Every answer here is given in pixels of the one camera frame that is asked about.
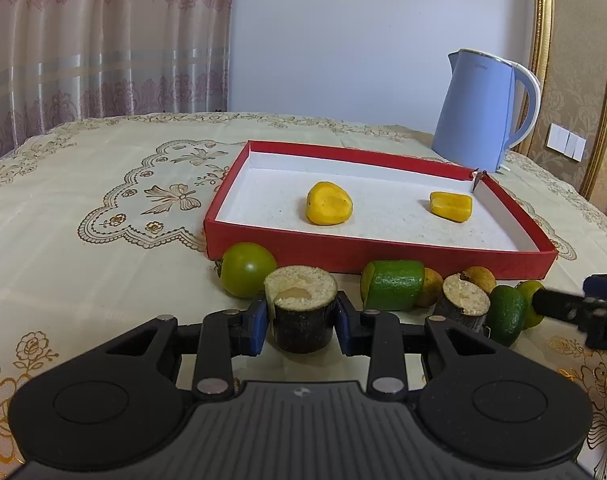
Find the small green tomato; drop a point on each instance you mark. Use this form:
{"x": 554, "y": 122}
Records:
{"x": 529, "y": 286}

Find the white wall switch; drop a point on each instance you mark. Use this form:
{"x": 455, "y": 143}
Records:
{"x": 566, "y": 141}

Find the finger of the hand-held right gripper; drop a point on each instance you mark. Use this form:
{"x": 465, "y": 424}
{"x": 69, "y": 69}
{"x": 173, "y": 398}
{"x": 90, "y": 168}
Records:
{"x": 594, "y": 286}
{"x": 558, "y": 305}

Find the pink patterned curtain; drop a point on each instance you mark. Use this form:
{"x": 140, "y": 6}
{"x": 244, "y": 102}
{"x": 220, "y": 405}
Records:
{"x": 108, "y": 35}

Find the light blue electric kettle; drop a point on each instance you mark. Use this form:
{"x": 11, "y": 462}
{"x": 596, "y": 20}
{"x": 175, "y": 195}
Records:
{"x": 473, "y": 110}

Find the red shallow cardboard box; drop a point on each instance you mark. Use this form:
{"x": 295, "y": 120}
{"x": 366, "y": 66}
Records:
{"x": 333, "y": 256}

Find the dark green cucumber piece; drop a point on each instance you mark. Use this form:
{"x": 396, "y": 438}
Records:
{"x": 506, "y": 315}

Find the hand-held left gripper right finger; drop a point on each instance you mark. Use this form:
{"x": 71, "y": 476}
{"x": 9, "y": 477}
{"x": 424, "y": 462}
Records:
{"x": 341, "y": 326}

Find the small dark sugarcane piece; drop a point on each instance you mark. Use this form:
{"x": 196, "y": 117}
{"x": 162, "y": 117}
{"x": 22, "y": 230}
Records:
{"x": 463, "y": 295}

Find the rounded yellow mango piece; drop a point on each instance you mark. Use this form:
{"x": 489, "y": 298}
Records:
{"x": 328, "y": 205}

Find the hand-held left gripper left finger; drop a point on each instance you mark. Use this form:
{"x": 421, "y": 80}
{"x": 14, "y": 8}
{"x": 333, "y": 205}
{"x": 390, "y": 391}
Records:
{"x": 256, "y": 326}

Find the brown longan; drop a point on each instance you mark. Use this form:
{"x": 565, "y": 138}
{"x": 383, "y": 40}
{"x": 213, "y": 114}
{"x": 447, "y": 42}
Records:
{"x": 432, "y": 287}
{"x": 481, "y": 276}

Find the gold framed padded wall panel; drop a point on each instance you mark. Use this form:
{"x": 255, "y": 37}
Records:
{"x": 543, "y": 10}

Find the large dark sugarcane piece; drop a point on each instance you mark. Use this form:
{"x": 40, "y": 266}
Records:
{"x": 301, "y": 331}

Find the large green tomato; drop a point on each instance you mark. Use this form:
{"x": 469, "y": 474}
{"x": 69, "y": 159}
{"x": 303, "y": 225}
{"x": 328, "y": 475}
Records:
{"x": 246, "y": 270}

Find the light green cucumber piece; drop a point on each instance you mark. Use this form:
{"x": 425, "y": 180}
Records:
{"x": 396, "y": 285}

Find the blocky yellow mango piece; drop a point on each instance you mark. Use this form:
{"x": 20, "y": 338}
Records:
{"x": 451, "y": 206}

